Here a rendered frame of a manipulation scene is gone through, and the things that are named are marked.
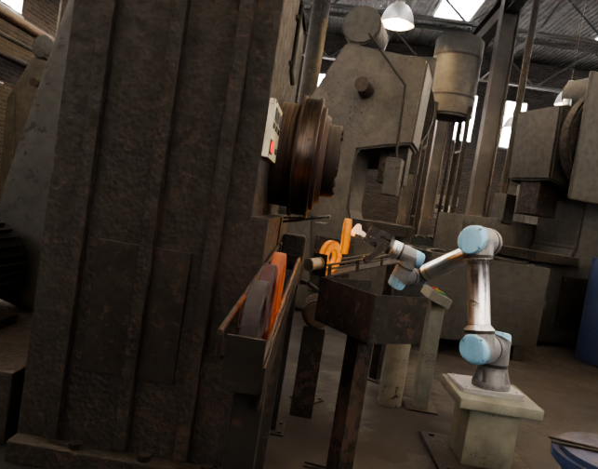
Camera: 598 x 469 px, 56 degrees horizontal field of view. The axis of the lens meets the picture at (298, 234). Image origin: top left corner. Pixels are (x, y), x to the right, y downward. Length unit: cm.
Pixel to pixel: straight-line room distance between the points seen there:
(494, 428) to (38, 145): 227
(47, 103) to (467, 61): 923
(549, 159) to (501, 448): 354
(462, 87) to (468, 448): 915
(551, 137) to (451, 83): 564
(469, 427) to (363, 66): 339
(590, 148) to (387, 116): 174
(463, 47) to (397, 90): 637
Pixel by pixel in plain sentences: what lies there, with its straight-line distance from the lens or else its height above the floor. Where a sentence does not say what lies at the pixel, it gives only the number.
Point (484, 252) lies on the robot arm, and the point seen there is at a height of 86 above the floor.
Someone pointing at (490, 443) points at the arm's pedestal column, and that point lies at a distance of 247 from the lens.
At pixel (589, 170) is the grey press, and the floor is 159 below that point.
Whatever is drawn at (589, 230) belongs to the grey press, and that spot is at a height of 111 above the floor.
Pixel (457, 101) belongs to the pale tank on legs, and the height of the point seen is 323.
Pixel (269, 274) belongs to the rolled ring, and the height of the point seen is 77.
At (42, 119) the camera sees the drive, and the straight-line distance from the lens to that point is 280.
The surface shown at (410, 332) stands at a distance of 168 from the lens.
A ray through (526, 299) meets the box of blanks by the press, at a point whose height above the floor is 49.
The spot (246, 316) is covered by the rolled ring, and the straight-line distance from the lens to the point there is 107.
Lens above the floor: 93
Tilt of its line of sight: 3 degrees down
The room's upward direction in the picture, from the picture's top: 9 degrees clockwise
